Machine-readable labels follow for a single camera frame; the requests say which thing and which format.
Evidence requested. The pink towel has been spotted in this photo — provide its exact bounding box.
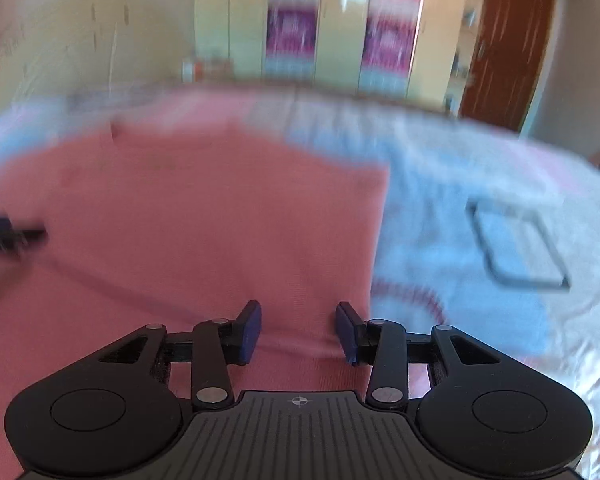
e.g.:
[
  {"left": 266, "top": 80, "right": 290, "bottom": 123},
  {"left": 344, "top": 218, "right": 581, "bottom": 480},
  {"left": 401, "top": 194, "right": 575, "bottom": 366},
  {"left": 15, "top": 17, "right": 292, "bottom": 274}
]
[{"left": 0, "top": 92, "right": 433, "bottom": 480}]

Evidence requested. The patterned bed sheet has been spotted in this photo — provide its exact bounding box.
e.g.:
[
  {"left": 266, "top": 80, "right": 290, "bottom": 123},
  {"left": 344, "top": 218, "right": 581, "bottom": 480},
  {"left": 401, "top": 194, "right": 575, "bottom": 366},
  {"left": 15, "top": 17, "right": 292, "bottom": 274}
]
[{"left": 0, "top": 82, "right": 600, "bottom": 480}]

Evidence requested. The cream wardrobe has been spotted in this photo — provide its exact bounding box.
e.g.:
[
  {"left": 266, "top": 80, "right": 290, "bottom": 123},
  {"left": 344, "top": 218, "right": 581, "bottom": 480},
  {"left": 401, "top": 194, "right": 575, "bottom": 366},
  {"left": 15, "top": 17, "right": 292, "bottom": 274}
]
[{"left": 195, "top": 0, "right": 476, "bottom": 106}]

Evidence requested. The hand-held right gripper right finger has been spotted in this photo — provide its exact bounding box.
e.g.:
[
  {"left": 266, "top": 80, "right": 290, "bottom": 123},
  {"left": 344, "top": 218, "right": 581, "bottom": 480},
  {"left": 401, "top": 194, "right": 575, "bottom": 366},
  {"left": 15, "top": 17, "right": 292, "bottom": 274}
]
[{"left": 335, "top": 301, "right": 503, "bottom": 411}]

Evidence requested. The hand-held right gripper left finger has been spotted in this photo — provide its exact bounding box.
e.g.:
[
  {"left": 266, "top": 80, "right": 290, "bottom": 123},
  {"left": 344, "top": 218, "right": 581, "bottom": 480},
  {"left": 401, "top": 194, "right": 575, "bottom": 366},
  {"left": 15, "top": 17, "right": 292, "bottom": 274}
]
[{"left": 97, "top": 301, "right": 262, "bottom": 411}]

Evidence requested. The cream wall shelf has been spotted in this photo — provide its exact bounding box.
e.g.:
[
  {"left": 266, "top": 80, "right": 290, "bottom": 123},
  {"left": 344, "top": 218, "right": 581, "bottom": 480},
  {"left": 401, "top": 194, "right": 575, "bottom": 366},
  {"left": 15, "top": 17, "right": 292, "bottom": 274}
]
[{"left": 444, "top": 2, "right": 482, "bottom": 113}]

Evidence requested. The white fan-shaped frame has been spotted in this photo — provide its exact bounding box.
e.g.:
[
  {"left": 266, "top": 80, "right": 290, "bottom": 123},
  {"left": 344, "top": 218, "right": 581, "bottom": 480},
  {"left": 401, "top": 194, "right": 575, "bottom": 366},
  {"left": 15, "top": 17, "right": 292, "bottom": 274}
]
[{"left": 0, "top": 0, "right": 146, "bottom": 111}]

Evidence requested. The orange white box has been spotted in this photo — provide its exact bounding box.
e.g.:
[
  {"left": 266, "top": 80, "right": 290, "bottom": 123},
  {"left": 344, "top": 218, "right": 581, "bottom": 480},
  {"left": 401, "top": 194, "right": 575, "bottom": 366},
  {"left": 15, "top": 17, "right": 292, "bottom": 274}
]
[{"left": 181, "top": 59, "right": 231, "bottom": 82}]

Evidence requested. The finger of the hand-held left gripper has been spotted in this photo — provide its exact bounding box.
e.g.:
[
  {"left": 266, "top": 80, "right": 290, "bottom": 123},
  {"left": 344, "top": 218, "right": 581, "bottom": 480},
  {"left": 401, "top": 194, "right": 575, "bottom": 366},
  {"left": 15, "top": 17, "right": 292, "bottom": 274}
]
[{"left": 0, "top": 215, "right": 49, "bottom": 261}]

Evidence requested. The brown wooden door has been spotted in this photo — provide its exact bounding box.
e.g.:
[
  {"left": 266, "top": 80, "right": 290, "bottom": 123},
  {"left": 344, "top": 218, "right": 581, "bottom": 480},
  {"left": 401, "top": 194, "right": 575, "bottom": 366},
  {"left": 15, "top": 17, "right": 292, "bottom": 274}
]
[{"left": 459, "top": 0, "right": 557, "bottom": 132}]

